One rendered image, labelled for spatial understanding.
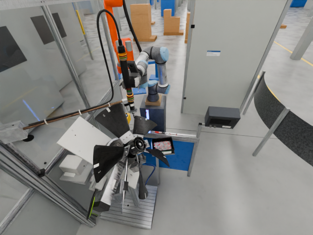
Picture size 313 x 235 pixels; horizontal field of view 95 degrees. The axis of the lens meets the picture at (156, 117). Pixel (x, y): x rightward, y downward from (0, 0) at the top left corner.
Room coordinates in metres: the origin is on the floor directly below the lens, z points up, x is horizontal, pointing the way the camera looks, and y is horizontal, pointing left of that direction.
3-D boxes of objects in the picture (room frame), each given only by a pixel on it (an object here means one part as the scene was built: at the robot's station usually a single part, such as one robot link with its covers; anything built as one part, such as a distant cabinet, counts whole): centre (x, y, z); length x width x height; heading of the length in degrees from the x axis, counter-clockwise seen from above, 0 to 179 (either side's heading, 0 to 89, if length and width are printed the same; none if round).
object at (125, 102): (0.76, 0.17, 1.51); 0.09 x 0.07 x 0.10; 113
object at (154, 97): (1.51, 0.03, 1.10); 0.15 x 0.15 x 0.10
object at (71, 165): (0.70, 0.76, 0.92); 0.17 x 0.16 x 0.11; 78
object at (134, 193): (0.65, 0.29, 0.46); 0.09 x 0.04 x 0.91; 168
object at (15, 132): (0.52, 0.73, 1.55); 0.10 x 0.07 x 0.08; 113
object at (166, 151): (0.92, -0.05, 0.85); 0.22 x 0.17 x 0.07; 94
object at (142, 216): (0.67, 0.38, 0.04); 0.62 x 0.46 x 0.08; 78
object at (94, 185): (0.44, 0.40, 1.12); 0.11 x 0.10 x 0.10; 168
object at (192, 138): (1.10, -0.01, 0.82); 0.90 x 0.04 x 0.08; 78
